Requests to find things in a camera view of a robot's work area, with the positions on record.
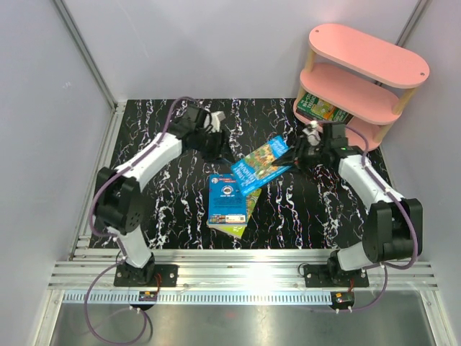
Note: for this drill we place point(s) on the pink three-tier shelf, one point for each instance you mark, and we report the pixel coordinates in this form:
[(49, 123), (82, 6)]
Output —
[(371, 79)]

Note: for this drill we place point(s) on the blue back-cover book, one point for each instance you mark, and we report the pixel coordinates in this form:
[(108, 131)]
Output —
[(227, 205)]

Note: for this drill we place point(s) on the corner aluminium post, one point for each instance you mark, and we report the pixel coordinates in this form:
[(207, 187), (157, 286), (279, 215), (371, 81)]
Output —
[(67, 18), (412, 22)]

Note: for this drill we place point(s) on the lime green book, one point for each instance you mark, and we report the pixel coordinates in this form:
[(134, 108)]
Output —
[(237, 230)]

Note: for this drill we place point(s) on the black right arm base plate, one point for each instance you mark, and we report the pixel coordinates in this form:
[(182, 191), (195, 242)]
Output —
[(319, 276)]

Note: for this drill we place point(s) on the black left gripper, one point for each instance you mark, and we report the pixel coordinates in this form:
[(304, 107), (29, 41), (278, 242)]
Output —
[(220, 153)]

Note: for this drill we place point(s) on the black marble pattern mat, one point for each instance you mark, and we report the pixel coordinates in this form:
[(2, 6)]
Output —
[(316, 210)]

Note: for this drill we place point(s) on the aluminium rail frame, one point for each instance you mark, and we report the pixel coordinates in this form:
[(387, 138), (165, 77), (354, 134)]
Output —
[(136, 122)]

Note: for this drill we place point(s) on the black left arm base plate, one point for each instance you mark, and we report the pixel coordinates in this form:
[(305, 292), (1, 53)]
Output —
[(151, 275)]

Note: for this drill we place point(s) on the blue 26-Storey Treehouse book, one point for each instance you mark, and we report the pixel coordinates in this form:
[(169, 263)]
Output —
[(256, 169)]

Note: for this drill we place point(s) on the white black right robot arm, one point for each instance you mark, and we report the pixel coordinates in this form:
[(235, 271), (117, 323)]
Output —
[(392, 233)]

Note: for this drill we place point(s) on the left corner aluminium post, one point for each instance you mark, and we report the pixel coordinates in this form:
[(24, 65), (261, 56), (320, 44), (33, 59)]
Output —
[(67, 18)]

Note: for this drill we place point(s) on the white slotted cable duct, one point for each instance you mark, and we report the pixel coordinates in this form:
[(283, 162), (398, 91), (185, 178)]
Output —
[(277, 298)]

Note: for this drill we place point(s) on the green 104-Storey Treehouse book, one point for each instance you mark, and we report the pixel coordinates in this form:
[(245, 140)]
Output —
[(311, 101)]

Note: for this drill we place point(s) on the Tale of Two Cities book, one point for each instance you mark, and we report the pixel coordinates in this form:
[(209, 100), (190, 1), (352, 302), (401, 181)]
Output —
[(332, 114)]

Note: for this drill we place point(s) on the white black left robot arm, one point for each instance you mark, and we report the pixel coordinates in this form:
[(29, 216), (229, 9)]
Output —
[(118, 204)]

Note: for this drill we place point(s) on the right corner aluminium post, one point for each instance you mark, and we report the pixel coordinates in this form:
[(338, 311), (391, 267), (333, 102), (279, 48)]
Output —
[(412, 22)]

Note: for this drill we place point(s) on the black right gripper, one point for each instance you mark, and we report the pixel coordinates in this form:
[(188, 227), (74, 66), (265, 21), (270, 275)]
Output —
[(290, 159)]

